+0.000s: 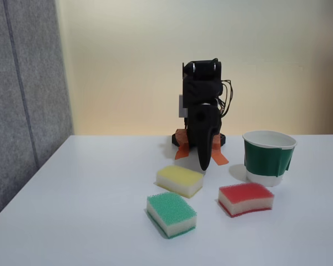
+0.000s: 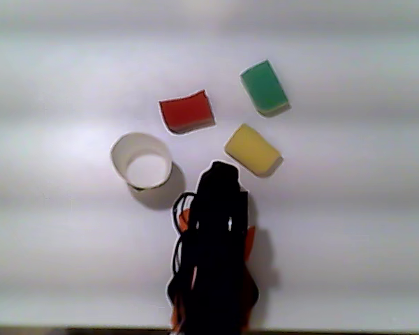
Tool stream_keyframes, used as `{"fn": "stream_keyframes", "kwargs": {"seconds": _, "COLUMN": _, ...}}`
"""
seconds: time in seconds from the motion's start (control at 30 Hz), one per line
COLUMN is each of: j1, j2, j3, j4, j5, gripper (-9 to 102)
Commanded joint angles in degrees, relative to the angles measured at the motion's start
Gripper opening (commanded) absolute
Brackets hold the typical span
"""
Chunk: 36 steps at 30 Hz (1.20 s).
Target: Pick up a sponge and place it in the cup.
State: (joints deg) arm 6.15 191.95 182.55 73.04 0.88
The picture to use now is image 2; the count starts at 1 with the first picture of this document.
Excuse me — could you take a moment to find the red and white sponge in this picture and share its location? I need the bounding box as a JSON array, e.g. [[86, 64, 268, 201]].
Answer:
[[158, 89, 216, 135]]

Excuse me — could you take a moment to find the green and white sponge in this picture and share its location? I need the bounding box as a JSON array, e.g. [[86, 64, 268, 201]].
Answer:
[[240, 59, 291, 118]]

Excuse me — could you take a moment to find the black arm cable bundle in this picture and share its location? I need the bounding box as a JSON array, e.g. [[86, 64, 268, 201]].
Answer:
[[172, 191, 198, 283]]

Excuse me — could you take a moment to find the orange tape strip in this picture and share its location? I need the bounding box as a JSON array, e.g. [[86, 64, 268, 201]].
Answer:
[[179, 209, 192, 234], [245, 225, 257, 262]]

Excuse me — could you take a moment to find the yellow and white sponge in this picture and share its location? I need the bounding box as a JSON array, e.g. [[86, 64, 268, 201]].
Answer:
[[223, 123, 284, 178]]

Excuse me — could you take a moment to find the white paper cup green sleeve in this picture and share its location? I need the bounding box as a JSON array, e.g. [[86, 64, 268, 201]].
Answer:
[[110, 131, 174, 192]]

